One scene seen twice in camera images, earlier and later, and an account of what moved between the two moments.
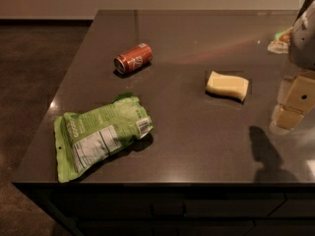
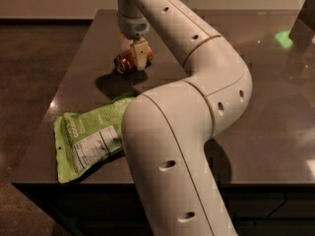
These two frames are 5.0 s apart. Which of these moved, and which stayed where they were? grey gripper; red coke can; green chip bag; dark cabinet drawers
Moved: grey gripper
Stayed: green chip bag; red coke can; dark cabinet drawers
